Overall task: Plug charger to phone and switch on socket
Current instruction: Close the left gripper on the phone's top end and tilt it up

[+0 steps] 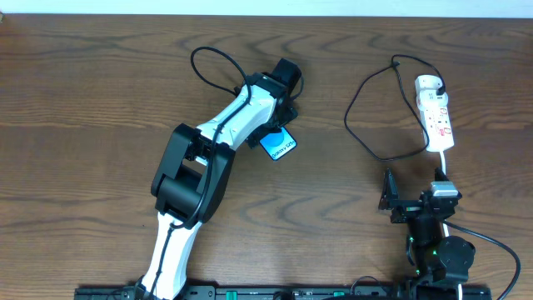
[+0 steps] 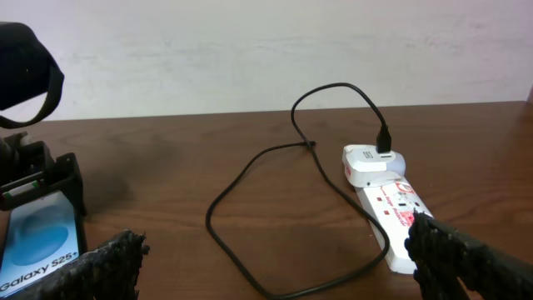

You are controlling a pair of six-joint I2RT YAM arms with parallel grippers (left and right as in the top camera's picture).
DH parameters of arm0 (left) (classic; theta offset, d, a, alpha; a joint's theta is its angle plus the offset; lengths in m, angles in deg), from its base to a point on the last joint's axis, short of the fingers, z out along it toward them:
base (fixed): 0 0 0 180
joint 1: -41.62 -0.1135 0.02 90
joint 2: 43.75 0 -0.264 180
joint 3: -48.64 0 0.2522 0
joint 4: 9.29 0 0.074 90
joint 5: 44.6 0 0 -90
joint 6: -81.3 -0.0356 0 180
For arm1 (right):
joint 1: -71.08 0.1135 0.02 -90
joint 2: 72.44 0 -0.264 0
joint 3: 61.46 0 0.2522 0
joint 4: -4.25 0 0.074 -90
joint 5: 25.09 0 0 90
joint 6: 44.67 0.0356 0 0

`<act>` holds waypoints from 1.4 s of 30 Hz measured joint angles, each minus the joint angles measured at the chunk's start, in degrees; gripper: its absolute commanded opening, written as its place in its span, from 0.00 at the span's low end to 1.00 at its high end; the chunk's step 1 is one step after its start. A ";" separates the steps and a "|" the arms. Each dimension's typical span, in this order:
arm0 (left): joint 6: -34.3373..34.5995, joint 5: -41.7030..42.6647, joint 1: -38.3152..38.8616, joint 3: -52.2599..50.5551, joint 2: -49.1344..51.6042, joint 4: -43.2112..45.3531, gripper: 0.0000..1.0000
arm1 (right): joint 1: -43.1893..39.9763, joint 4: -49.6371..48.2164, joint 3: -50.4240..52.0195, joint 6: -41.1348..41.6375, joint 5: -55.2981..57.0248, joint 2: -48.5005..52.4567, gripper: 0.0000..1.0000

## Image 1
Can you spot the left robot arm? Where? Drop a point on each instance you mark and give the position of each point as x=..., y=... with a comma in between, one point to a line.
x=192, y=177

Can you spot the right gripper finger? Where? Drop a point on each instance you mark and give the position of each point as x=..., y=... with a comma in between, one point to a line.
x=440, y=175
x=389, y=195

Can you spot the blue screen Galaxy smartphone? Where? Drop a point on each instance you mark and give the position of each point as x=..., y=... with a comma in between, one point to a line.
x=278, y=144

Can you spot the white power strip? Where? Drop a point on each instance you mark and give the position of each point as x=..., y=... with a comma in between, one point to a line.
x=435, y=118

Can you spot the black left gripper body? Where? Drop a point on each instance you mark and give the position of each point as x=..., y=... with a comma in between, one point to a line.
x=274, y=126

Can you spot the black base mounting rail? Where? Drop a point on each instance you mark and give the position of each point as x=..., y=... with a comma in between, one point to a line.
x=205, y=292

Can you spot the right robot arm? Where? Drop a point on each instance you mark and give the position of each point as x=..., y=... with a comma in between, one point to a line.
x=442, y=262

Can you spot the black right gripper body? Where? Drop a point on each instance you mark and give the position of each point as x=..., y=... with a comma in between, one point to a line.
x=407, y=208

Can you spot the white USB wall charger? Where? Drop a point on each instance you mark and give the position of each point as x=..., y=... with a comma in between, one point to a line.
x=429, y=83

